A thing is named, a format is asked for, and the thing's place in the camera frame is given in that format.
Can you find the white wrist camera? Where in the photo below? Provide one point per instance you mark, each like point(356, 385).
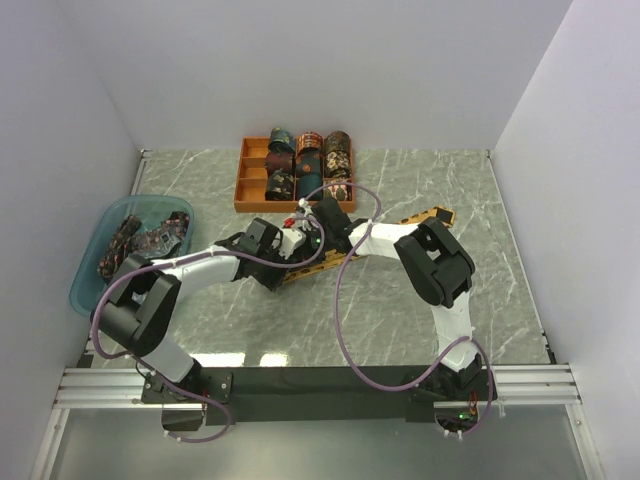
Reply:
point(305, 216)
point(292, 238)

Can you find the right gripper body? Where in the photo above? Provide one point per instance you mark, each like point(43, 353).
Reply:
point(327, 243)

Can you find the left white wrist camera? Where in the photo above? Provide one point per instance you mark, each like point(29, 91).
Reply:
point(292, 238)

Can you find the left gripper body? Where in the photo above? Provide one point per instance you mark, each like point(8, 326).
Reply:
point(270, 275)

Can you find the yellow beetle print tie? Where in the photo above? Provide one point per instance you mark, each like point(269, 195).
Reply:
point(334, 259)

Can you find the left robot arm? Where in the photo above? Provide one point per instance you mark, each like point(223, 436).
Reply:
point(136, 309)

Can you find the brown patterned rolled tie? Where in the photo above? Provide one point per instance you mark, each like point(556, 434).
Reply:
point(337, 141)

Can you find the dark floral tie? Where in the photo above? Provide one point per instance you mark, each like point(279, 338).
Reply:
point(165, 241)

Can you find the orange wooden compartment tray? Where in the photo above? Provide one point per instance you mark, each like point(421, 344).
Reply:
point(252, 178)

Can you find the maroon rolled tie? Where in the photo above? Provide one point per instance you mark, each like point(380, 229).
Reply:
point(275, 161)

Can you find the brown floral rolled tie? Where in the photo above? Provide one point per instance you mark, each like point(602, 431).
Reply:
point(337, 165)

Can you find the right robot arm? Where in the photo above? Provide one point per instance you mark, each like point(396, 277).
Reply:
point(440, 271)

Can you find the teal plastic basin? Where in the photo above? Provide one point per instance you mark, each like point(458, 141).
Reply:
point(151, 210)

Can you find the dark green rolled tie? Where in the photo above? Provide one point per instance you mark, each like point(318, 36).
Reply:
point(282, 141)

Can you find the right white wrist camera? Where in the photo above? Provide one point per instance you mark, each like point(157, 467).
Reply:
point(305, 216)

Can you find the teal plain rolled tie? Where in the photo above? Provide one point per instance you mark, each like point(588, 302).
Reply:
point(308, 186)

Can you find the red green paisley rolled tie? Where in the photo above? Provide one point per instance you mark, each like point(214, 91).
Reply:
point(338, 189)

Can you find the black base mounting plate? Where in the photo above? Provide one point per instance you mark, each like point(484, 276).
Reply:
point(270, 394)

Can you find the black red dotted tie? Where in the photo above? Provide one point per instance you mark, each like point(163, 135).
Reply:
point(118, 248)

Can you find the aluminium rail frame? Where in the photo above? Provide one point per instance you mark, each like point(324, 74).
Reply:
point(100, 430)

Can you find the red patterned rolled tie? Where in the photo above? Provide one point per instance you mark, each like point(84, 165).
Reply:
point(309, 141)

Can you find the black gold rolled tie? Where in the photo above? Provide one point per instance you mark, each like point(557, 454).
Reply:
point(279, 186)

